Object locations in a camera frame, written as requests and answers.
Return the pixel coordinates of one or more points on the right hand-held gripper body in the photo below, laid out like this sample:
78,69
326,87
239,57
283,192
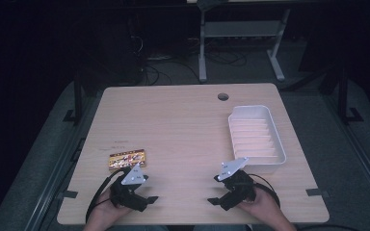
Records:
237,189

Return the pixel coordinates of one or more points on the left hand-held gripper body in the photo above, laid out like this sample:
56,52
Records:
129,197

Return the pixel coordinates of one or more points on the person's right hand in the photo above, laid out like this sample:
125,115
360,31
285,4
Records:
260,203

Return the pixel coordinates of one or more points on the person's left hand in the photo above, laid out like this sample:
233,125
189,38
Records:
104,211

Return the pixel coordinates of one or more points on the brown and yellow snack packet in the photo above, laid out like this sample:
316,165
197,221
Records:
127,159

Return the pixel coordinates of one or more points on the white ribbed plastic tray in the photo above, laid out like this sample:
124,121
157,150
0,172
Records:
255,136

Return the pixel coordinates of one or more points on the black metal stand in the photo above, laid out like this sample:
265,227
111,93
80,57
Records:
77,102
343,96

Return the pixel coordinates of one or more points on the grey table edge bracket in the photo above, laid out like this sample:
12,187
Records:
316,192
68,194

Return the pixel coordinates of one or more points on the white metal desk frame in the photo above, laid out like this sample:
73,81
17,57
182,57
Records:
241,29

